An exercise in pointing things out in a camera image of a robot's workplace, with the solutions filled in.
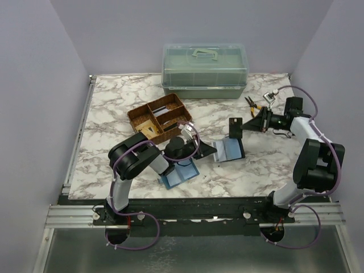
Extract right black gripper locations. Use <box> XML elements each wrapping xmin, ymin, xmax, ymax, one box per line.
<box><xmin>241</xmin><ymin>107</ymin><xmax>287</xmax><ymax>134</ymax></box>

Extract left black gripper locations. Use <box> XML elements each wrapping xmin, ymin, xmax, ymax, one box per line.
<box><xmin>173</xmin><ymin>135</ymin><xmax>217</xmax><ymax>164</ymax></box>

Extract black leather card holder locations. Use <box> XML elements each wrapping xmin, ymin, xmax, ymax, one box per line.
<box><xmin>212</xmin><ymin>137</ymin><xmax>245</xmax><ymax>163</ymax></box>

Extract brown wicker divided tray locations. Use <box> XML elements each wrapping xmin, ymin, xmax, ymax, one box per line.
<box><xmin>127</xmin><ymin>93</ymin><xmax>193</xmax><ymax>144</ymax></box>

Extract dark credit card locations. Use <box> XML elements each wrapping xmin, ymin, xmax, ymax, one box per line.
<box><xmin>163</xmin><ymin>122</ymin><xmax>179</xmax><ymax>132</ymax></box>

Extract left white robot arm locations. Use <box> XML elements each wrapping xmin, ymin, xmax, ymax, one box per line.
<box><xmin>105</xmin><ymin>133</ymin><xmax>217</xmax><ymax>225</ymax></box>

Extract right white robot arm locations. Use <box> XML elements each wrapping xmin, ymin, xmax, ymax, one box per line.
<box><xmin>242</xmin><ymin>97</ymin><xmax>345</xmax><ymax>223</ymax></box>

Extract blue plastic card sleeve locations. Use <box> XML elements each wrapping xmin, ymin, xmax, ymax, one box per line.
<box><xmin>159</xmin><ymin>159</ymin><xmax>200</xmax><ymax>189</ymax></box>

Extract gold cards in tray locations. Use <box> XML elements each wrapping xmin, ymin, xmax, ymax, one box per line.
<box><xmin>136</xmin><ymin>119</ymin><xmax>159</xmax><ymax>139</ymax></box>

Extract green clear-lid storage box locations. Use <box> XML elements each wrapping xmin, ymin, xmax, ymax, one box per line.
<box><xmin>161</xmin><ymin>43</ymin><xmax>249</xmax><ymax>99</ymax></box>

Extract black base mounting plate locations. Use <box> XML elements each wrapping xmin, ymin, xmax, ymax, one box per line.
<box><xmin>93</xmin><ymin>197</ymin><xmax>294</xmax><ymax>237</ymax></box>

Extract yellow handled pliers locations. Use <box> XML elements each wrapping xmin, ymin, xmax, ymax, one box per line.
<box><xmin>245</xmin><ymin>96</ymin><xmax>262</xmax><ymax>118</ymax></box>

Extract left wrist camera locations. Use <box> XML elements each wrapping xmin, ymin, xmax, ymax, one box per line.
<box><xmin>178</xmin><ymin>122</ymin><xmax>194</xmax><ymax>140</ymax></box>

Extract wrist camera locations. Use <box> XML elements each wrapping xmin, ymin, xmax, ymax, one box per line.
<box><xmin>178</xmin><ymin>122</ymin><xmax>194</xmax><ymax>140</ymax></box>
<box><xmin>263</xmin><ymin>89</ymin><xmax>279</xmax><ymax>110</ymax></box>

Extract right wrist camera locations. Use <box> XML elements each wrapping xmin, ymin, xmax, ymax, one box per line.
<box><xmin>263</xmin><ymin>89</ymin><xmax>279</xmax><ymax>110</ymax></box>

